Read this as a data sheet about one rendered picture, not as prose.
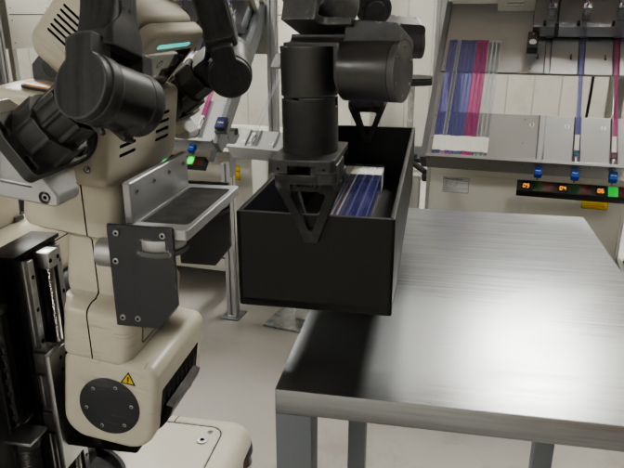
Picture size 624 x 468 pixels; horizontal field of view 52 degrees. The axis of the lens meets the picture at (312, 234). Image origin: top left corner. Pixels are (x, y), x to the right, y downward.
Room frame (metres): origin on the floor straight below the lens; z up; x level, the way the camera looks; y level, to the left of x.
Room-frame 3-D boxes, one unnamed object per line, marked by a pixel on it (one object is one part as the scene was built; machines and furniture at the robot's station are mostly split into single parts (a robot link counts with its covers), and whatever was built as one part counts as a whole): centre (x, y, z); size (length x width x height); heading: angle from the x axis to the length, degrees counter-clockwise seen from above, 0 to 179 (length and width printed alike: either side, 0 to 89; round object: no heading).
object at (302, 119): (0.65, 0.00, 1.06); 0.10 x 0.07 x 0.07; 169
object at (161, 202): (0.98, 0.23, 0.84); 0.28 x 0.16 x 0.22; 169
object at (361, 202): (0.92, -0.06, 0.89); 0.51 x 0.07 x 0.03; 169
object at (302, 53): (0.65, 0.00, 1.12); 0.07 x 0.06 x 0.07; 63
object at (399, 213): (0.92, -0.06, 0.92); 0.57 x 0.17 x 0.11; 169
